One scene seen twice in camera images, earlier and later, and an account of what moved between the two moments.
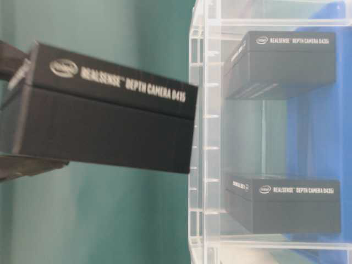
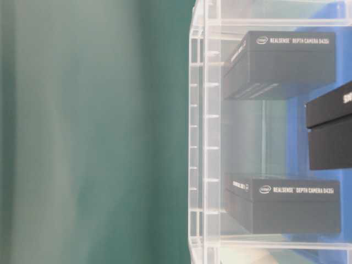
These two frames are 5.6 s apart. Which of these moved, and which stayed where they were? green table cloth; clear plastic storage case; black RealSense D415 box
Moved: black RealSense D415 box
Stayed: clear plastic storage case; green table cloth
